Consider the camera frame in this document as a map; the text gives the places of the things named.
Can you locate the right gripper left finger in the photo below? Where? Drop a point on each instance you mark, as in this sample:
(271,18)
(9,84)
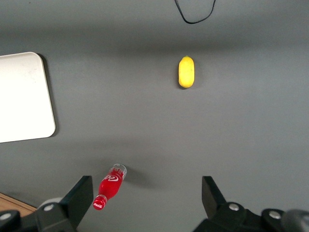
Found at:
(77,200)

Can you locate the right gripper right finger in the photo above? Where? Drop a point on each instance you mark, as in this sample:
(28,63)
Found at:
(213,203)

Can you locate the white rectangular tray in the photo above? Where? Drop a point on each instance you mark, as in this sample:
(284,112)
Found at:
(24,96)

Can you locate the red cola bottle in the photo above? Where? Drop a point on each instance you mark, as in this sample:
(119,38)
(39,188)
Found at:
(109,187)

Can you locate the wooden drawer cabinet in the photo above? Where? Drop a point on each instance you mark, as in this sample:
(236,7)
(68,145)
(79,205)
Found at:
(12,203)

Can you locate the grey table cover sheet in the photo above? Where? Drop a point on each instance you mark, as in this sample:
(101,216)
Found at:
(144,120)

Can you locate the yellow lemon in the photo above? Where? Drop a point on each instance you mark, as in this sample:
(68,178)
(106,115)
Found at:
(186,72)

